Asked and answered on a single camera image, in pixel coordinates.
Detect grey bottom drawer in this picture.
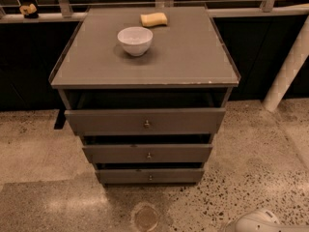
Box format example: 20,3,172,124
97,168,204,185

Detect grey drawer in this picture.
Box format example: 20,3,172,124
65,108,225,136
83,144,212,163
97,168,204,185

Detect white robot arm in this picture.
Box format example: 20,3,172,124
220,209,309,232

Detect grey drawer cabinet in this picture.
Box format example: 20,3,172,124
49,7,240,174

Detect grey top drawer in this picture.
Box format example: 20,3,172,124
65,108,225,136

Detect grey middle drawer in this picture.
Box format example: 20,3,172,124
83,144,212,163

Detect white ceramic bowl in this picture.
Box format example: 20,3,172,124
117,26,154,56

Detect yellow sponge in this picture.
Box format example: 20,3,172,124
140,13,168,27

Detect round floor drain cover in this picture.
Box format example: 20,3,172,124
131,203,159,232

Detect white diagonal pole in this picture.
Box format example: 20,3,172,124
263,16,309,112

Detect small yellow black object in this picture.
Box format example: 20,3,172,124
19,3,39,18

